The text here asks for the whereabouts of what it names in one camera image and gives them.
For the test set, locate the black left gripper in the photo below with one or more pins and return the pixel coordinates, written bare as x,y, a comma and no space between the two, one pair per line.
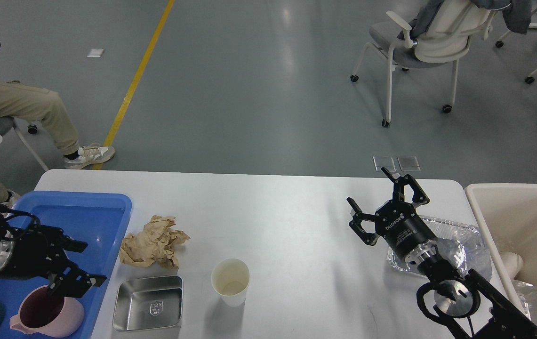
40,252

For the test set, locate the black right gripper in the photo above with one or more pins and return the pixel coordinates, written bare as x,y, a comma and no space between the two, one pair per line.
402,230

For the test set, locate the pink mug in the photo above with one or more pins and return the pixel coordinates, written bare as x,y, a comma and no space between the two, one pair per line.
53,316

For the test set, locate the square stainless steel tray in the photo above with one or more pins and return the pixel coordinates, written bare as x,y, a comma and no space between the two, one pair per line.
152,303

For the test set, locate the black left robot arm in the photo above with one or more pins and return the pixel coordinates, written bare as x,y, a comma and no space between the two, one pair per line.
22,222

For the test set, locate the blue plastic tray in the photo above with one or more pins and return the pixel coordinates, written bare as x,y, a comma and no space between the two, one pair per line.
99,219

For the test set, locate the right floor outlet plate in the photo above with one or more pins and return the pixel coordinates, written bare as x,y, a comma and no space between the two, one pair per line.
408,163

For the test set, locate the floor outlet plate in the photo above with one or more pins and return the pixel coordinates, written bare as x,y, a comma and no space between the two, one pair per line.
384,162
408,163

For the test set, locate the left floor outlet plate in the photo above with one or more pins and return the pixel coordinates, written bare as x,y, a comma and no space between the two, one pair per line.
384,162

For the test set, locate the aluminium foil tray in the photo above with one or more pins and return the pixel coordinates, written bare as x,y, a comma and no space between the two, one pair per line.
461,244

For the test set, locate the crumpled brown paper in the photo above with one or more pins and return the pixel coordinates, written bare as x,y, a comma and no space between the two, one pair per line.
154,244

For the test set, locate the beige plastic bin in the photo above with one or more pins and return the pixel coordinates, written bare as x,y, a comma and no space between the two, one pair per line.
507,216

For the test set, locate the white paper cup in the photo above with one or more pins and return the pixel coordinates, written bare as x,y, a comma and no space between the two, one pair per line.
230,280

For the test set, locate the seated person in khaki trousers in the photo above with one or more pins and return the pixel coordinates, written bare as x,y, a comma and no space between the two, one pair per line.
39,104

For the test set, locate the white grey office chair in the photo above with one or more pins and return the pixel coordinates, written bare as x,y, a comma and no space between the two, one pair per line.
445,41

